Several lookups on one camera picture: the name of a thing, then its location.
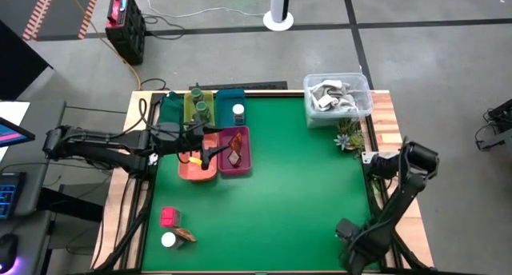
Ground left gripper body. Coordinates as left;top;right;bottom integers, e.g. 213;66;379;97
149;120;208;157

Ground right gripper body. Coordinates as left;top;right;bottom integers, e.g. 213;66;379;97
335;217;384;275

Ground orange spice packet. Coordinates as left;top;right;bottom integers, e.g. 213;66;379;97
228;129;245;152

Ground white-lid spice bottle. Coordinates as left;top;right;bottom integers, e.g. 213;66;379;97
232;103;246;126

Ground pink block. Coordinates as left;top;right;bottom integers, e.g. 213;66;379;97
159;205;182;229

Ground brown spice packet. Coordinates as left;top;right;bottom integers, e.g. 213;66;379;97
173;227;198;245

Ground orange plastic bin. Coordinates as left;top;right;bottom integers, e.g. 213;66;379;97
177;130;219;183

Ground teal plastic bin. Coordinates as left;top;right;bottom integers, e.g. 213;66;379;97
215;88;247;129

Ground yellow-green plastic bin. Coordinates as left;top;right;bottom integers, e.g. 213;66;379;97
183;90;217;131

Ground dark green cloth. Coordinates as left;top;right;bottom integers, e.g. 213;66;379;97
155;91;187;129

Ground pink plastic bin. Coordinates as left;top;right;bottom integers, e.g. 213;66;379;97
217;125;253;176

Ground black ribbed strip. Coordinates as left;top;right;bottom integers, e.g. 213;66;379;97
188;81;290;92

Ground white round lid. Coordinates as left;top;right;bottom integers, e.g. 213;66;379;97
160;231;186;250

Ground succulents in black pot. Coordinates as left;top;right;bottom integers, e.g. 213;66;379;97
334;118;366;157

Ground clear plastic storage box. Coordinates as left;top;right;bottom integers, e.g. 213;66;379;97
302;72;374;129

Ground black computer tower red top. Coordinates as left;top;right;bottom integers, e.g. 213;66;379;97
104;0;147;66

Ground crumpled grey cloth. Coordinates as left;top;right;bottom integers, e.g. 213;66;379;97
310;79;360;113

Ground white tower fan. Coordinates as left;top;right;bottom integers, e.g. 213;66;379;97
262;0;295;33

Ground grey desk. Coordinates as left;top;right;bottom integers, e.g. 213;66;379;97
0;99;67;275

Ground desk monitor lit screen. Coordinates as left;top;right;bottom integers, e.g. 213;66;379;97
0;116;37;149

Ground black partition panel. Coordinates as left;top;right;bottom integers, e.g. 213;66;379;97
0;20;54;102

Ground black backlit keyboard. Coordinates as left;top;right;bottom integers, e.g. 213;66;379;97
0;172;18;221

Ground black computer mouse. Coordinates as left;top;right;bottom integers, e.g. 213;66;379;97
0;232;19;270

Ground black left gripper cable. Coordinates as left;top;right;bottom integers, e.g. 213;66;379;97
137;98;194;165

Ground yellow floor cable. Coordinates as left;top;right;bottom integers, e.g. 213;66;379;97
62;0;142;92

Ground white floor cable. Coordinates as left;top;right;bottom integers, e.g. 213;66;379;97
145;0;266;20

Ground black equipment with cables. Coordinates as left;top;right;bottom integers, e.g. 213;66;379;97
474;98;512;153

